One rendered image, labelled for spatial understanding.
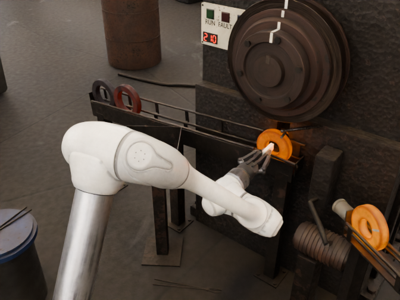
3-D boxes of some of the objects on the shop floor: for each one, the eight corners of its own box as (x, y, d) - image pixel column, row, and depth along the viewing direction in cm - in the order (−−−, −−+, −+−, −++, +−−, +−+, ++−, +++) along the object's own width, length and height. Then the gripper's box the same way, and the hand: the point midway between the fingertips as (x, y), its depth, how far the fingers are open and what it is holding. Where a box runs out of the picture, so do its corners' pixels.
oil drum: (135, 47, 497) (128, -34, 449) (173, 58, 467) (170, -28, 418) (96, 62, 458) (84, -26, 409) (134, 75, 427) (126, -17, 379)
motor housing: (291, 297, 202) (307, 212, 173) (335, 322, 191) (360, 236, 162) (278, 315, 194) (293, 230, 165) (323, 343, 182) (347, 256, 153)
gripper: (227, 177, 167) (258, 147, 182) (255, 190, 161) (285, 158, 175) (227, 162, 163) (259, 133, 178) (255, 175, 156) (286, 143, 171)
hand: (268, 150), depth 174 cm, fingers closed
